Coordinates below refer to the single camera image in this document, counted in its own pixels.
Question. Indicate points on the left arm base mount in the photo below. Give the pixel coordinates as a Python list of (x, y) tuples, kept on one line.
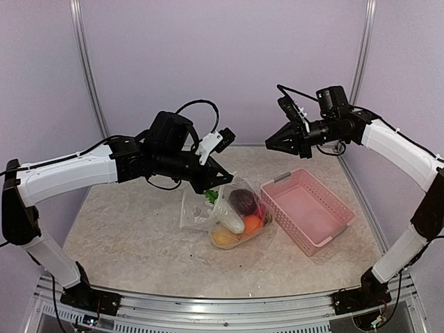
[(83, 296)]

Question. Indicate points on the aluminium frame post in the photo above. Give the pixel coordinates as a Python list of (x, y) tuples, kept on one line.
[(81, 42), (364, 49)]

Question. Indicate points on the clear dotted zip bag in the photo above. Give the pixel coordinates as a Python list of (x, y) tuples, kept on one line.
[(194, 211)]

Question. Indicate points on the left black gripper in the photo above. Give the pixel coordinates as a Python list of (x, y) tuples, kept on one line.
[(209, 179)]

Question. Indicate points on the dark purple fruit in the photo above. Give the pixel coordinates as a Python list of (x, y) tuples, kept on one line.
[(243, 201)]

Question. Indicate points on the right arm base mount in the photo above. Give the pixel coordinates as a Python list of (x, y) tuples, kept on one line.
[(370, 293)]

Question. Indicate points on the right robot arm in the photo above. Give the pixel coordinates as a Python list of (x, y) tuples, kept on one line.
[(346, 123)]

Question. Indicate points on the front aluminium rail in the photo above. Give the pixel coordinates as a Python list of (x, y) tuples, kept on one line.
[(144, 312)]

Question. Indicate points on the pink perforated plastic basket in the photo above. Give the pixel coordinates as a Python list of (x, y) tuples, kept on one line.
[(306, 209)]

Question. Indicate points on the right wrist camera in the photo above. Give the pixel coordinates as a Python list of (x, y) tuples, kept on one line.
[(293, 113)]

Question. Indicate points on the left aluminium frame post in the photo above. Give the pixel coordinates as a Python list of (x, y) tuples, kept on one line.
[(81, 42)]

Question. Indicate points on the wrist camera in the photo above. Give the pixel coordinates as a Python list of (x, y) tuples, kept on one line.
[(215, 141), (293, 113)]

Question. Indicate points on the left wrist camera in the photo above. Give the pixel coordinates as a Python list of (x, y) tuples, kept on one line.
[(215, 141)]

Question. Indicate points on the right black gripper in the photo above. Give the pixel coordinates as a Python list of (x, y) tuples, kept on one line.
[(302, 145)]

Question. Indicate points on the right aluminium frame post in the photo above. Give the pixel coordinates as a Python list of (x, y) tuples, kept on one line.
[(364, 49)]

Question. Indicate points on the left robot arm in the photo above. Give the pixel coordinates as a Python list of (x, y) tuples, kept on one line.
[(171, 148)]

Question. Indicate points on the orange fruit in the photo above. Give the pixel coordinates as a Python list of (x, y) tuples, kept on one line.
[(252, 223)]

